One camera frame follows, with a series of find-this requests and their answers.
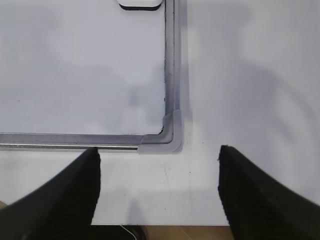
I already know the white cable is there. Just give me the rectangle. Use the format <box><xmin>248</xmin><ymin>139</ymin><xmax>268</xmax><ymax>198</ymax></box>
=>
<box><xmin>119</xmin><ymin>224</ymin><xmax>138</xmax><ymax>240</ymax></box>

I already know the white board with grey frame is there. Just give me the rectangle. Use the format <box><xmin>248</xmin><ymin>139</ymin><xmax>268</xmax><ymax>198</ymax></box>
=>
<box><xmin>0</xmin><ymin>0</ymin><xmax>183</xmax><ymax>154</ymax></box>

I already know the white eraser with black felt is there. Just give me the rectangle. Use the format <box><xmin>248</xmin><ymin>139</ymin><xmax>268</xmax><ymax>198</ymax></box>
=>
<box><xmin>117</xmin><ymin>0</ymin><xmax>163</xmax><ymax>11</ymax></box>

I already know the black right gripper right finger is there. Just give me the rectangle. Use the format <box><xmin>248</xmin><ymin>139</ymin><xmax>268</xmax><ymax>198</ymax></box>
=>
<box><xmin>218</xmin><ymin>145</ymin><xmax>320</xmax><ymax>240</ymax></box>

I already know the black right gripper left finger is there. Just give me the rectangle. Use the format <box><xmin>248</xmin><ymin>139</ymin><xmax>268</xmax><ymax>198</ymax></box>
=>
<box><xmin>0</xmin><ymin>147</ymin><xmax>101</xmax><ymax>240</ymax></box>

